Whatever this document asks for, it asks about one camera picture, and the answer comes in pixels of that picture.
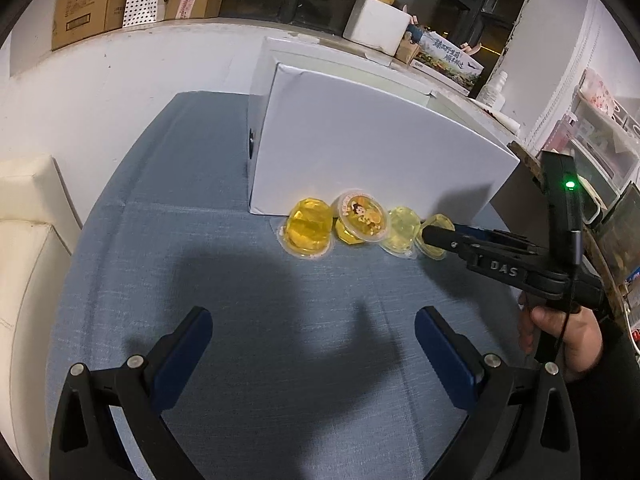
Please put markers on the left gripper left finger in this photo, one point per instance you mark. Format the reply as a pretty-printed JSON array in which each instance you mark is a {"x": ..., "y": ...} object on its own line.
[{"x": 85, "y": 442}]

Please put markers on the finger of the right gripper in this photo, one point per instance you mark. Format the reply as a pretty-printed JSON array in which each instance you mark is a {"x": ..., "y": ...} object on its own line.
[
  {"x": 496, "y": 240},
  {"x": 460, "y": 242}
]

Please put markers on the clear drawer organizer shelf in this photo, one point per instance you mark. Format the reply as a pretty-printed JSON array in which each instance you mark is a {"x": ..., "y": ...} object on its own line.
[{"x": 601, "y": 136}]

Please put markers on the small yellow jelly cup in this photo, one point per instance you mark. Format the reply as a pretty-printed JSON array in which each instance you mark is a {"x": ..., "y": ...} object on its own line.
[{"x": 429, "y": 239}]

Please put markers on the blue table cloth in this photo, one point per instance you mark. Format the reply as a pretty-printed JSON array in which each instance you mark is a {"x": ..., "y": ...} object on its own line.
[{"x": 313, "y": 371}]

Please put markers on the white plastic bottle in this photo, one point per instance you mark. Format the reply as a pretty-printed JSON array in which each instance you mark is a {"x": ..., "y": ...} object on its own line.
[{"x": 491, "y": 93}]

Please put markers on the cream leather sofa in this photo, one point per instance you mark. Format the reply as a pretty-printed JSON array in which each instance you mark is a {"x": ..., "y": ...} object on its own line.
[{"x": 39, "y": 233}]

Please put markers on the black camera module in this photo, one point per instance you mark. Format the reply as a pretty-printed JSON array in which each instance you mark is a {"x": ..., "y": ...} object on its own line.
[{"x": 562, "y": 191}]

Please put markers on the landscape printed gift box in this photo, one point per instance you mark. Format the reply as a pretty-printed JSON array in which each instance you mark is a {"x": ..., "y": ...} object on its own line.
[{"x": 437, "y": 54}]

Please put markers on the cartoon lid jelly cup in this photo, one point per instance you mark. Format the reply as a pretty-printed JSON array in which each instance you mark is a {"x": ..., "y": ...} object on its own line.
[{"x": 362, "y": 216}]

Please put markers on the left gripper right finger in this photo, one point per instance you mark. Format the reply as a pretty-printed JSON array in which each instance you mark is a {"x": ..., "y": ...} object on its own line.
[{"x": 519, "y": 423}]

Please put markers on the white foam box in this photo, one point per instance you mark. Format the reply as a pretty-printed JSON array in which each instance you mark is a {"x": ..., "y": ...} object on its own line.
[{"x": 376, "y": 25}]

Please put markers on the pale yellow jelly cup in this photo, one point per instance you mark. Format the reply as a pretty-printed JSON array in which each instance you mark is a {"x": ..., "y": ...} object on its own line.
[{"x": 404, "y": 225}]

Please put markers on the person's right hand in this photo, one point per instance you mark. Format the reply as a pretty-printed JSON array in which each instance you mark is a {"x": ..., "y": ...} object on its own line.
[{"x": 580, "y": 333}]

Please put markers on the rolled white paper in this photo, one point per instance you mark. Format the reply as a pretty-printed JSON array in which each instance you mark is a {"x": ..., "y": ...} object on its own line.
[{"x": 507, "y": 122}]

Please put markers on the white cardboard storage box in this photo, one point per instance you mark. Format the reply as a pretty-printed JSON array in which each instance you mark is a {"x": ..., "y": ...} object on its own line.
[{"x": 322, "y": 122}]

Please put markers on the large yellow jelly cup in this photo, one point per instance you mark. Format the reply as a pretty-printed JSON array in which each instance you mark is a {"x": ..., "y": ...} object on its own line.
[{"x": 306, "y": 233}]

